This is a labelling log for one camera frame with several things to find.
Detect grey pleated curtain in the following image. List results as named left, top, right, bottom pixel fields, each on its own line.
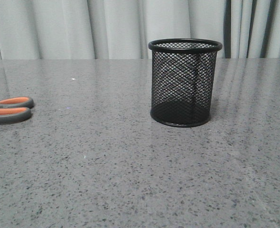
left=0, top=0, right=280, bottom=59

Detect grey orange handled scissors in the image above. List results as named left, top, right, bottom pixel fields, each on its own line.
left=0, top=96, right=34, bottom=125

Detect black mesh pen cup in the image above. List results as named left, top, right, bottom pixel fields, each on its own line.
left=148, top=38, right=223, bottom=127

